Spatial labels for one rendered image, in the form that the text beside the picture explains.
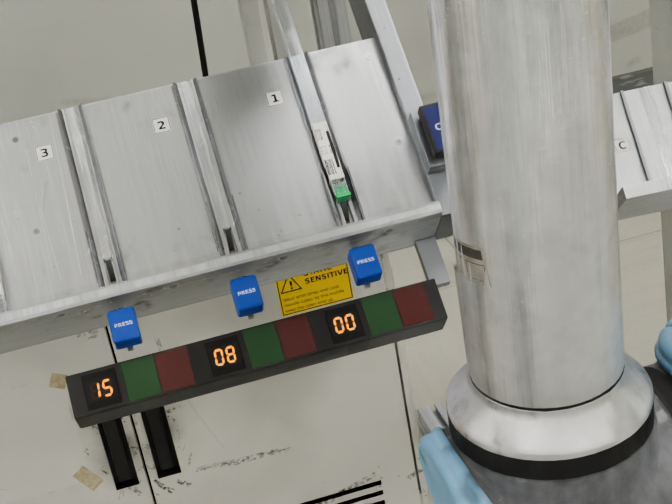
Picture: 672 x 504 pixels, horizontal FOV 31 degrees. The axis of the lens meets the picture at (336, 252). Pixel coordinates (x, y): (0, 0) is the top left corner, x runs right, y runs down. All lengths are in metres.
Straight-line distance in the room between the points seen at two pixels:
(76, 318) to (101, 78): 1.98
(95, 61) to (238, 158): 1.91
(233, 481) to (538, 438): 0.94
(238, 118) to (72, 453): 0.54
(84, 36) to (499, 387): 2.43
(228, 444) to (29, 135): 0.54
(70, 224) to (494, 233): 0.58
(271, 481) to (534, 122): 1.06
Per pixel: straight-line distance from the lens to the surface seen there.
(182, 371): 1.06
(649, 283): 2.49
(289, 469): 1.56
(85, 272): 1.09
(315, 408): 1.52
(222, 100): 1.15
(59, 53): 3.01
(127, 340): 1.05
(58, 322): 1.08
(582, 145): 0.58
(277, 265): 1.09
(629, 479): 0.68
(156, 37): 3.02
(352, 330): 1.07
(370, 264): 1.07
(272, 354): 1.06
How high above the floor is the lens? 1.16
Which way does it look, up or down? 25 degrees down
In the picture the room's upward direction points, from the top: 10 degrees counter-clockwise
